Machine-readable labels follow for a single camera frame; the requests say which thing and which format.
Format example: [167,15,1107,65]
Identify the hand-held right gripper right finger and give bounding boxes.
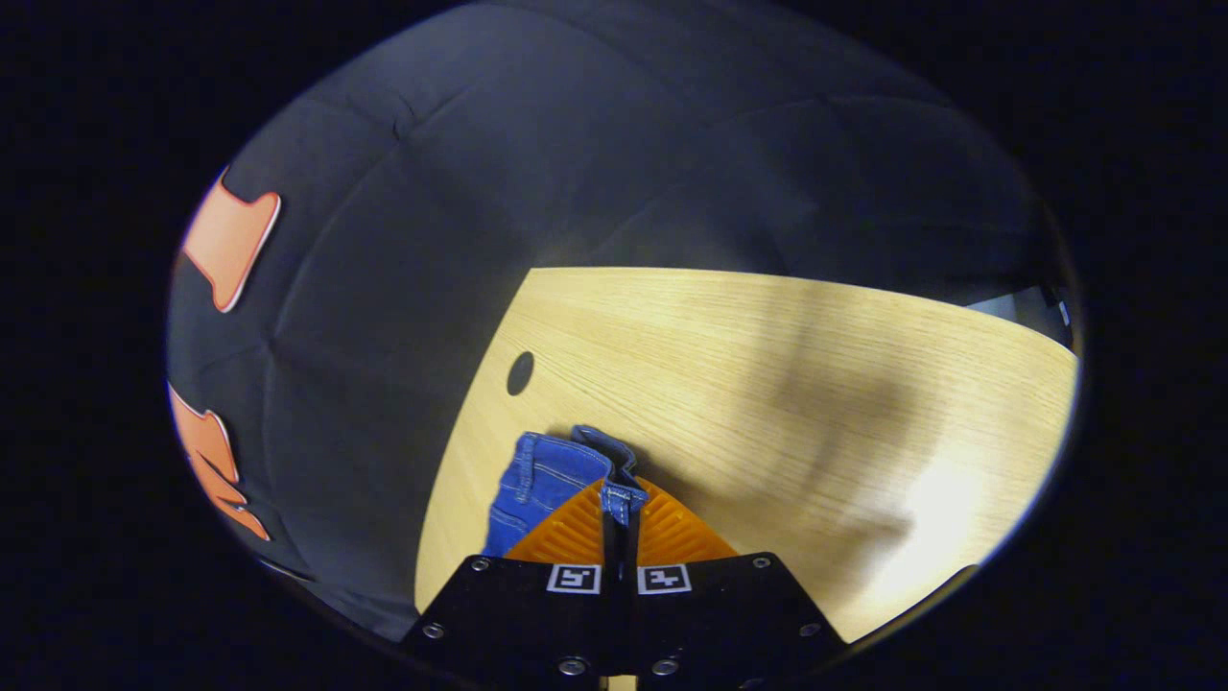
[619,477,849,691]

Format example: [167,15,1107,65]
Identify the blue denim jeans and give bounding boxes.
[483,425,649,560]

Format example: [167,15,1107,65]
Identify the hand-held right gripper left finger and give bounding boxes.
[399,480,621,691]

